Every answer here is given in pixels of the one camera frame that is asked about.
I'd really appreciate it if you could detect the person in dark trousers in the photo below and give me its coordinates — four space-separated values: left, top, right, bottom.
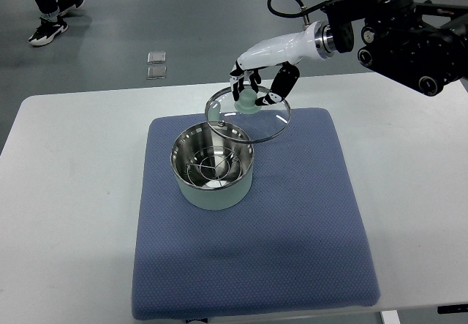
28 0 84 47

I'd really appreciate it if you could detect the black table controller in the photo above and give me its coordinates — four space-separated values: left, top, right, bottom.
437 304 468 314

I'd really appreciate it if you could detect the lower floor metal plate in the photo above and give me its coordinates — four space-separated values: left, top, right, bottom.
147 65 167 80

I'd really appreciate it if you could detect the floor metal plate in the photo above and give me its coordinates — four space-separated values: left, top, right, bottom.
147 65 167 80
147 51 166 64

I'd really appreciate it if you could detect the glass lid with green knob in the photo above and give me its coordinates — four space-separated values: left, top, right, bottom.
205 86 291 143

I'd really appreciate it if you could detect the white table leg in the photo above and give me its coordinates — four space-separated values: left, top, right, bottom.
380 310 401 324

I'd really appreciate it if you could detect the upper floor metal plate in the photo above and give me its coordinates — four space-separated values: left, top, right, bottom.
147 51 166 64

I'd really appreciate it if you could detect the wire steaming rack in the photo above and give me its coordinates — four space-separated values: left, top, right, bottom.
186 148 242 189

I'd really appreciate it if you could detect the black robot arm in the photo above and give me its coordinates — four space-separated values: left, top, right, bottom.
320 0 467 97

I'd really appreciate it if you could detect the blue fabric mat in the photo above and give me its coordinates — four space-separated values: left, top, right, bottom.
132 108 380 320

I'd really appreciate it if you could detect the green steel pot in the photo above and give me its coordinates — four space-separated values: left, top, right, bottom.
170 122 254 211

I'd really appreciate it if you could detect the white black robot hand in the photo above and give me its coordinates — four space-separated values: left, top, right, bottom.
230 21 336 106

